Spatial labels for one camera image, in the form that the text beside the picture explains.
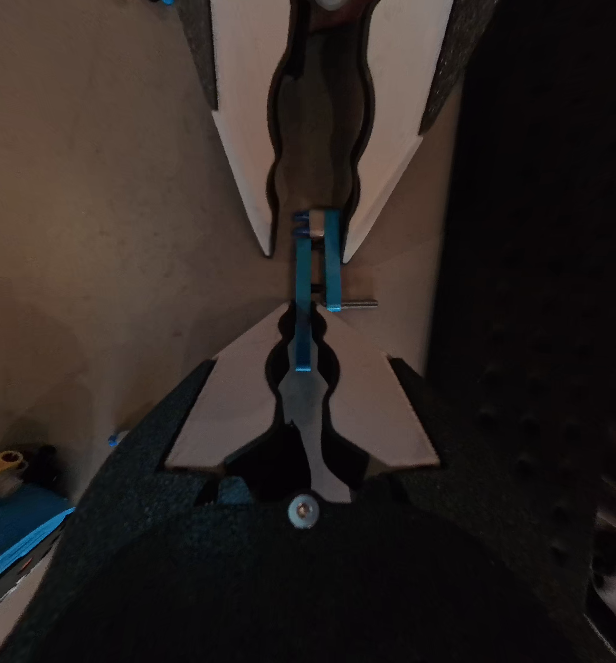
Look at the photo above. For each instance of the blue perforated beam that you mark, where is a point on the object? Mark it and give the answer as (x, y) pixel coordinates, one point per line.
(302, 311)
(333, 259)

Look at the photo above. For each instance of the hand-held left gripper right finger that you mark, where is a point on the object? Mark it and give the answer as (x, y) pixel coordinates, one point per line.
(380, 409)

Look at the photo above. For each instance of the blue yellow toy vehicle model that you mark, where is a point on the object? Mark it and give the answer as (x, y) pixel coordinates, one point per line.
(12, 518)

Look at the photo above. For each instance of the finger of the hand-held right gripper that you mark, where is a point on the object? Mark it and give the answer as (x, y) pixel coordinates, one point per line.
(401, 77)
(245, 77)

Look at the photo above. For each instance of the pile of small building bricks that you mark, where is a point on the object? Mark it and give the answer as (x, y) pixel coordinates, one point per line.
(161, 2)

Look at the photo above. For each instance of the black axle rod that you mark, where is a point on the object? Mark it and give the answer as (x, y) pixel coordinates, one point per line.
(362, 304)

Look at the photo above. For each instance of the blue grey pin connector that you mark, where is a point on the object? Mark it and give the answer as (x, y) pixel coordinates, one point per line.
(310, 222)
(113, 439)

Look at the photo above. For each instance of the grey desk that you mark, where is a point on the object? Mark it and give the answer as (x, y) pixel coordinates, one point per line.
(105, 207)

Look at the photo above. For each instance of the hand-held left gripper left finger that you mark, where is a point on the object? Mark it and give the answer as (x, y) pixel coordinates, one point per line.
(225, 409)

